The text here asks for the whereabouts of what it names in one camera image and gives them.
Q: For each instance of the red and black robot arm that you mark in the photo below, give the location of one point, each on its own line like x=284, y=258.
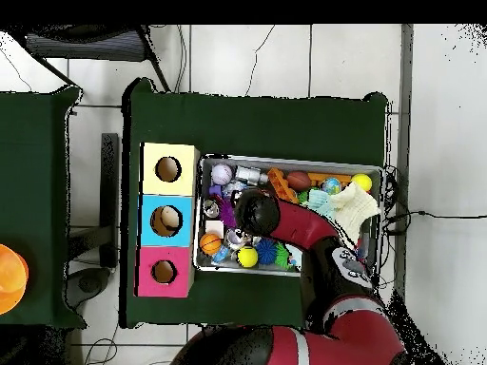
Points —
x=300, y=224

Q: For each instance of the shallow silver mesh bin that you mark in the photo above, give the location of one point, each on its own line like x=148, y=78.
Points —
x=228, y=161

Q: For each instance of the wooden box with three holes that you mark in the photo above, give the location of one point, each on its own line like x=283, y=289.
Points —
x=152, y=186

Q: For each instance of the white toy baseball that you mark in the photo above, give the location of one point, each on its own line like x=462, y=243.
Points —
x=222, y=174

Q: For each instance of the orange plastic building brick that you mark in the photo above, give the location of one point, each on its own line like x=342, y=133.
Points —
x=283, y=184

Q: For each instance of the orange toy basketball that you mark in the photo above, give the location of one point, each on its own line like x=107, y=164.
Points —
x=210, y=243

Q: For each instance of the blue spiky rubber ball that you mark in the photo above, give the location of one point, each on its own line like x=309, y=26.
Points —
x=266, y=251

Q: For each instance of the yellow smiley ball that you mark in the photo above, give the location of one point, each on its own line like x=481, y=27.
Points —
x=247, y=257

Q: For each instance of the brown toy football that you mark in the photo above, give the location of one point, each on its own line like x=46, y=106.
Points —
x=299, y=181

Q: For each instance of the dark green table cloth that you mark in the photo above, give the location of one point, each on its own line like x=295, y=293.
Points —
x=247, y=125

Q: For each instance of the globe print ball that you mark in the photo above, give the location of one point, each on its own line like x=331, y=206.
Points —
x=331, y=186

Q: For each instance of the cream waffle cloth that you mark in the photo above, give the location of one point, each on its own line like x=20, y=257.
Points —
x=357, y=209

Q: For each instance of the plain yellow ball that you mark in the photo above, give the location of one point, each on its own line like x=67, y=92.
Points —
x=361, y=182

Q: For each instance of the black upright panel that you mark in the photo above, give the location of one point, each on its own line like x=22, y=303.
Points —
x=109, y=190

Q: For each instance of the dark green side-table cloth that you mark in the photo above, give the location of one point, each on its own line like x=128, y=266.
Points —
x=34, y=190

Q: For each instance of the black chair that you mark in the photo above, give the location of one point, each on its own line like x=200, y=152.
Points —
x=83, y=45

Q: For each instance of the orange plastic bowl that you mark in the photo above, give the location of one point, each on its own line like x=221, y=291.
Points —
x=11, y=277

